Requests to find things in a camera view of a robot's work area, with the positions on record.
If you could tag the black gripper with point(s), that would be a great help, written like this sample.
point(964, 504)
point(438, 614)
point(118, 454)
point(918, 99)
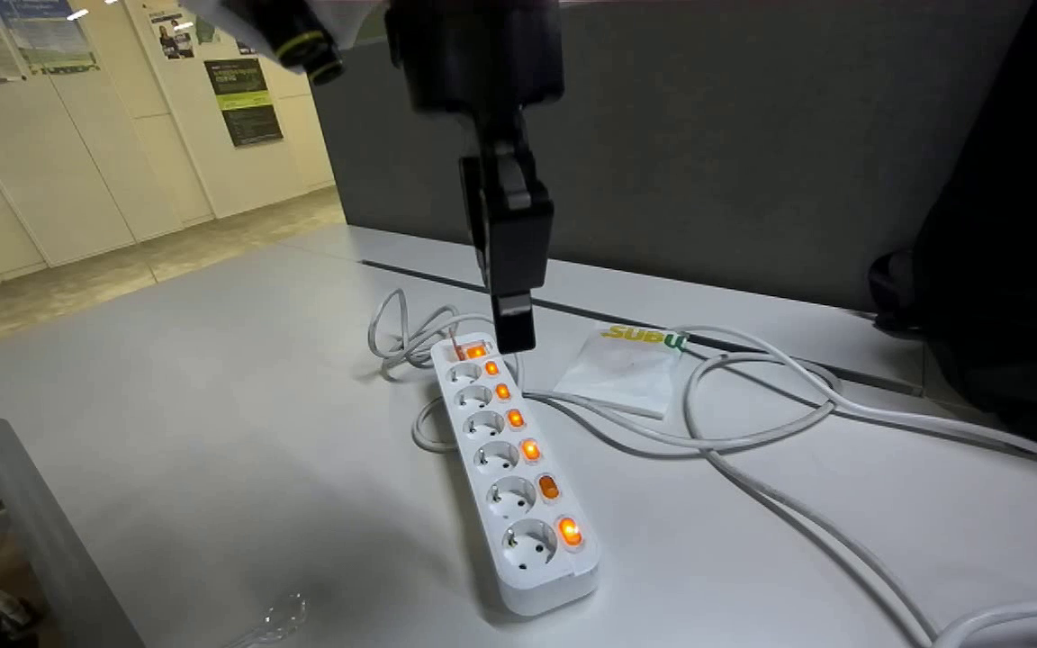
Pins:
point(478, 54)

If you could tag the white six-socket power strip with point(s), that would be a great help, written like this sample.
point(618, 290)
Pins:
point(499, 454)

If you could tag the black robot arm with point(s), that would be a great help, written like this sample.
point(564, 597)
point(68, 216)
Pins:
point(295, 31)

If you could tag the clear plastic packet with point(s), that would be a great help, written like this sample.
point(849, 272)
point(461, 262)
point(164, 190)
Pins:
point(619, 376)

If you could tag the gray desk partition panel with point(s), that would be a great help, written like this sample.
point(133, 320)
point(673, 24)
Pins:
point(721, 129)

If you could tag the clear plastic wrapper scrap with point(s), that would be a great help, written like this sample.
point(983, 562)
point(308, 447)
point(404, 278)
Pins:
point(270, 619)

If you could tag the dark green wall poster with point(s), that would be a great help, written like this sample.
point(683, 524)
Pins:
point(244, 114)

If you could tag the small photo wall poster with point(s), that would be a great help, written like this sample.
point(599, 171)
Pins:
point(175, 32)

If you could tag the blue landscape wall poster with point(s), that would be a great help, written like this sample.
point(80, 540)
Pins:
point(50, 32)

